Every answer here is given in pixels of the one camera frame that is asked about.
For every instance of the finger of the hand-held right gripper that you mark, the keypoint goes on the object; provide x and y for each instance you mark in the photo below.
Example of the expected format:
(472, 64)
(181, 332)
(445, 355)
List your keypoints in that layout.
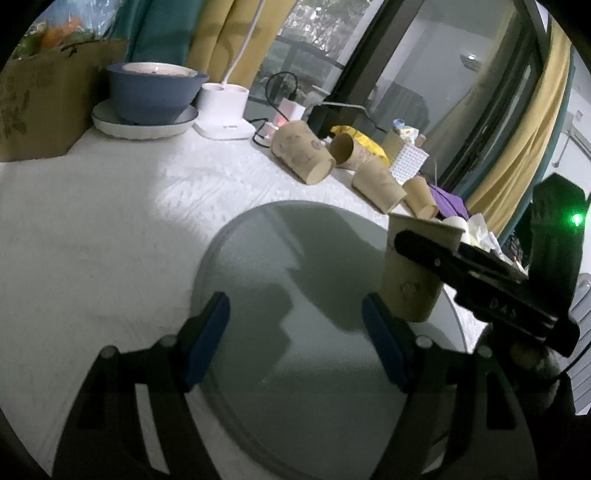
(418, 247)

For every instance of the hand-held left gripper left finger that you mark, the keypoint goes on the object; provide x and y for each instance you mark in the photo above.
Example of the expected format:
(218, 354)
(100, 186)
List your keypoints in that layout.
(208, 339)

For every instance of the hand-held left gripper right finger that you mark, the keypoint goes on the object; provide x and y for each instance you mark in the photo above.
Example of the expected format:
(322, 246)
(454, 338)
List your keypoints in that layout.
(382, 339)

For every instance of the brown paper cup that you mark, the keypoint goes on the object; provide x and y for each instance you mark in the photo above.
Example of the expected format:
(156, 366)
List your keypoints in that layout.
(352, 154)
(408, 290)
(300, 150)
(420, 196)
(376, 184)

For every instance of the round grey tray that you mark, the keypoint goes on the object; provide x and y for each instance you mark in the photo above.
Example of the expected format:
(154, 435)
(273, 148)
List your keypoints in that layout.
(286, 286)

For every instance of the purple cloth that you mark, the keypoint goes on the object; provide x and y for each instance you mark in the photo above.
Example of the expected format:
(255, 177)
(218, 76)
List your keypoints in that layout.
(450, 201)

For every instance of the crumpled white tissues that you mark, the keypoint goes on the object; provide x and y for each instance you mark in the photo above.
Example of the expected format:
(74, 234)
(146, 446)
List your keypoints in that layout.
(478, 230)

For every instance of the white dotted box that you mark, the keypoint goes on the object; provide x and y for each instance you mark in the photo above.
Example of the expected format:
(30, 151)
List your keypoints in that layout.
(408, 159)

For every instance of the yellow snack packet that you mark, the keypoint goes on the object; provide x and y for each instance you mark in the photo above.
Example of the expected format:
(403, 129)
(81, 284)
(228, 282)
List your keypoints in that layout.
(370, 146)

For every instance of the yellow curtain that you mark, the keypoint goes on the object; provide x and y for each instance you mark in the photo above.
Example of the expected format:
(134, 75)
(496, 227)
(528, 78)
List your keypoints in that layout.
(517, 152)
(235, 32)

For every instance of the white air conditioner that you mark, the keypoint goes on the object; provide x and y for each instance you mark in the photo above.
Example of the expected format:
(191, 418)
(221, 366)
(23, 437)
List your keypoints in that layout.
(581, 136)

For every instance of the white textured tablecloth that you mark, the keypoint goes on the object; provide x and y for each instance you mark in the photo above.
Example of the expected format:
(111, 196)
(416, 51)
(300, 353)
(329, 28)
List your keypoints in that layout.
(92, 230)

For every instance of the black power adapter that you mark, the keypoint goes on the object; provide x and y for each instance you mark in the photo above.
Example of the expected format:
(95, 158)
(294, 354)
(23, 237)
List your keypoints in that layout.
(323, 117)

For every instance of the white charger plug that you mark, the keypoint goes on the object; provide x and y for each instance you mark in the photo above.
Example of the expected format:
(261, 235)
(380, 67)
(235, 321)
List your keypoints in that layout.
(292, 110)

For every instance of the white power strip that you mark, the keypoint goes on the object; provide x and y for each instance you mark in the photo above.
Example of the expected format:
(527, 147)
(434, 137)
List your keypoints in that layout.
(265, 134)

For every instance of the white plate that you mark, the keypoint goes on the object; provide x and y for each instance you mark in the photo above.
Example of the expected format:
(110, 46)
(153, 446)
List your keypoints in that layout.
(138, 129)

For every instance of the white lamp base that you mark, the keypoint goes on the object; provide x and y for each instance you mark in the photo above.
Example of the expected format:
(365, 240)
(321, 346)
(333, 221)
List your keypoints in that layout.
(221, 110)

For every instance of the blue bowl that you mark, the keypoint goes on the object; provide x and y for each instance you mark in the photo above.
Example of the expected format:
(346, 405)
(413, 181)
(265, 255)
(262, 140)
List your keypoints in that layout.
(152, 97)

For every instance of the cardboard box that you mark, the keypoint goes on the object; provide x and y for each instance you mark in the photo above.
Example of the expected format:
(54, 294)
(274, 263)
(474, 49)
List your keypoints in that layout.
(41, 101)

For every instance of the teal curtain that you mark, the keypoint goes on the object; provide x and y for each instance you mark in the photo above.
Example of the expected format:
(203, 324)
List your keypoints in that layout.
(161, 32)

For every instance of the plastic bag of oranges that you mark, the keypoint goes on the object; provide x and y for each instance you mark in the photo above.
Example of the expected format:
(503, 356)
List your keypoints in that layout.
(60, 32)

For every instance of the dark window frame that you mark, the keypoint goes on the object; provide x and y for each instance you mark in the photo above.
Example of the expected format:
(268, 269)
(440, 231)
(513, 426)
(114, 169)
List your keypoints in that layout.
(369, 50)

